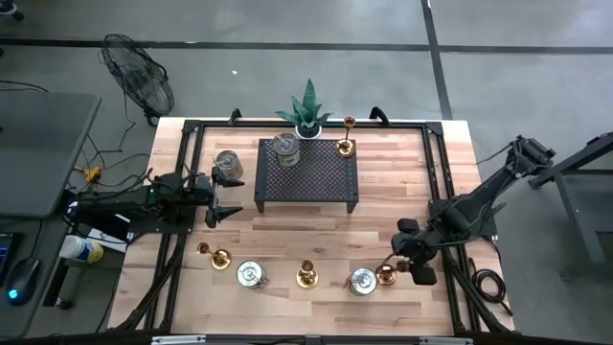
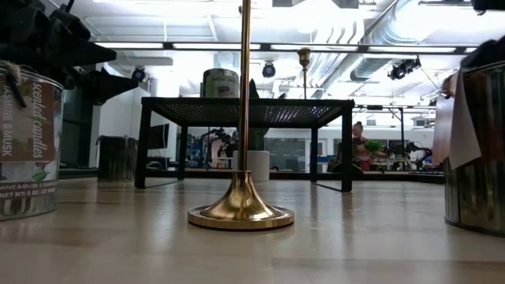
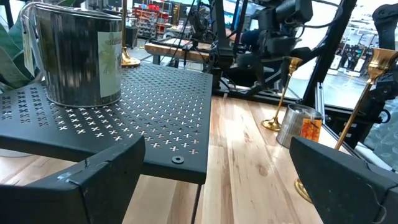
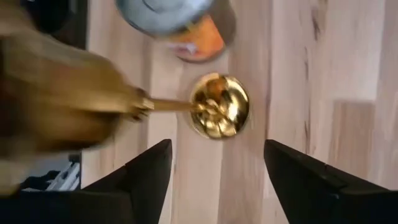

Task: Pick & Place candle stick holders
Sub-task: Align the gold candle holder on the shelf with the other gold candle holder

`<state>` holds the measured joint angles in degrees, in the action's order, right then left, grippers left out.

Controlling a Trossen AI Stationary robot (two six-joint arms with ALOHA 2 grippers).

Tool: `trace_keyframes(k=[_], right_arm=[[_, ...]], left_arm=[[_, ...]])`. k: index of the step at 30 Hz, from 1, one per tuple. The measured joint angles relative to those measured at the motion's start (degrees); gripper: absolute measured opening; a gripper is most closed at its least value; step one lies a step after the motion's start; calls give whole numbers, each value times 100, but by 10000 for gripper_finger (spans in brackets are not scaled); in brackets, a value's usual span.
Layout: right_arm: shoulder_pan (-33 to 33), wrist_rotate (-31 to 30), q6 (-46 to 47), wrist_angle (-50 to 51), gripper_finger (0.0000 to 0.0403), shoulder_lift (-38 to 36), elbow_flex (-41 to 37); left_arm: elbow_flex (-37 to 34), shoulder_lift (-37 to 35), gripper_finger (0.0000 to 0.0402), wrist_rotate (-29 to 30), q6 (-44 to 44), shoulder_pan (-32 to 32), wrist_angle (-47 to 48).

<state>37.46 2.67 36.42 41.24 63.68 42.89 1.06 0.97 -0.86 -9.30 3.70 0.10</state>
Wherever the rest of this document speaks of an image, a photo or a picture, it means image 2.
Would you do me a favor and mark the ribbed silver candle tin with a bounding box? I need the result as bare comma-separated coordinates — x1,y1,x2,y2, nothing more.
96,135,139,182

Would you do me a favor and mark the tall gold candlestick holder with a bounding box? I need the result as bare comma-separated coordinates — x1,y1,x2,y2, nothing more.
187,0,295,231

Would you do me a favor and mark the black wall monitor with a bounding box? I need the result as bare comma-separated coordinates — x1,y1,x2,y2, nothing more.
148,123,170,150

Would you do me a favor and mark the black ceiling spotlight cluster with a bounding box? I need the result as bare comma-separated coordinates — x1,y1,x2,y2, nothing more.
387,57,422,81

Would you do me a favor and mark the jasmine musk scented candle tin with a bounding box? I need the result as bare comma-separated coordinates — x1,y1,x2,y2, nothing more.
0,61,65,222

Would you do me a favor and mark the black table rail frame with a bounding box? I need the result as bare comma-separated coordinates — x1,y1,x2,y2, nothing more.
58,167,445,185

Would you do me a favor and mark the snake plant in white pot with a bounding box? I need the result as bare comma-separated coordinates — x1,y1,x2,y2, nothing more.
231,77,273,182

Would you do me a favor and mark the person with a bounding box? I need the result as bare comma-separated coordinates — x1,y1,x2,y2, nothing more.
352,121,380,171

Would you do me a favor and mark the overhead light bar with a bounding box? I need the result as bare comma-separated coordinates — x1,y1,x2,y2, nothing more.
93,40,479,55

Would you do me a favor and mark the black perforated metal stand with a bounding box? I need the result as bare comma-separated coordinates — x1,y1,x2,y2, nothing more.
133,96,355,193

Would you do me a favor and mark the orange label candle tin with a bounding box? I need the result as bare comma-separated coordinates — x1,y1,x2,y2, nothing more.
432,61,505,239

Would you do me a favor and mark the green label candle tin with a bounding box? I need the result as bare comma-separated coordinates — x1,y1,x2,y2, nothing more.
201,67,241,99

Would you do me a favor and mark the black background frame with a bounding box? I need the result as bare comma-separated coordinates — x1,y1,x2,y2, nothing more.
353,104,406,140

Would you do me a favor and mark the silver ventilation duct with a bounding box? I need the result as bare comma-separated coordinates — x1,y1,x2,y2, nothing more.
319,0,449,84

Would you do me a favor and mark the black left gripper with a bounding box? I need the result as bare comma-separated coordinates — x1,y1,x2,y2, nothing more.
0,0,139,106

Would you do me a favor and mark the small green potted plant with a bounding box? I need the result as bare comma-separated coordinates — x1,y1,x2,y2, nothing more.
363,139,384,159

